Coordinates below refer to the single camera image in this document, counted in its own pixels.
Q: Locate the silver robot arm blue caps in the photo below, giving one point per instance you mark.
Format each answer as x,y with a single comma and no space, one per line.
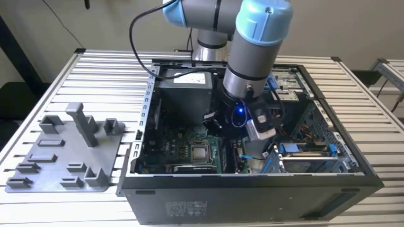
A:
252,59

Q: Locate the black installed RAM stick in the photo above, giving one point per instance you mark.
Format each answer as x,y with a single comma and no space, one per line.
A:
224,156

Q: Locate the silver wrist webcam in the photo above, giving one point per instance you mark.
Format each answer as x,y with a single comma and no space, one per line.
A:
259,132

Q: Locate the grey power supply unit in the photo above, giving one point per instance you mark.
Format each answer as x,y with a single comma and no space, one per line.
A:
184,104

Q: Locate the CPU socket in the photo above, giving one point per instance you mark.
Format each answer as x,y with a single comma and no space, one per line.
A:
200,143

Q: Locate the small blue disk carrier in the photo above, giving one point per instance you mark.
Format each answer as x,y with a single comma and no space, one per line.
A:
271,85

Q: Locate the silver CPU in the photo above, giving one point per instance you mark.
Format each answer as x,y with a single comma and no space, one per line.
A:
200,154

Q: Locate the grey metal drive cage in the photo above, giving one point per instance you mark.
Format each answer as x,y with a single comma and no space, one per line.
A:
288,94

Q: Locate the green motherboard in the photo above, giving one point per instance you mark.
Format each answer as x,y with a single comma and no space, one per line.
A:
176,146

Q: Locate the hard disk in blue carrier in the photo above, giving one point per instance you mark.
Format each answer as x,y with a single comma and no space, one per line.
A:
288,149

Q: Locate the black graphics card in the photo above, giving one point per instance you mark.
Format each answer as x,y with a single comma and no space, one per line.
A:
195,169

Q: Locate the perforated metal disk bay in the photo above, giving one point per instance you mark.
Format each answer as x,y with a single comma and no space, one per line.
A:
319,123

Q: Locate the black open PC case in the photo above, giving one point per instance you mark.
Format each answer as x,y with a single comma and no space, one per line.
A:
220,201

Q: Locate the grey case label sticker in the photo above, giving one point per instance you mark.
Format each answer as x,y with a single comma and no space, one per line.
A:
186,208

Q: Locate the grey plastic parts rack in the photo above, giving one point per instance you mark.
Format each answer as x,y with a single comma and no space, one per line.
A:
70,151

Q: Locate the aluminium slat side table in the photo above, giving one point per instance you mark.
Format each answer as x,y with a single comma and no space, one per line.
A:
391,71

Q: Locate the black hanging plug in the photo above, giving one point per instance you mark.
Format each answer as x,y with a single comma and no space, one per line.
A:
87,4

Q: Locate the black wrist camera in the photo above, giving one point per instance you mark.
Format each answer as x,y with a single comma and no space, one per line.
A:
262,111

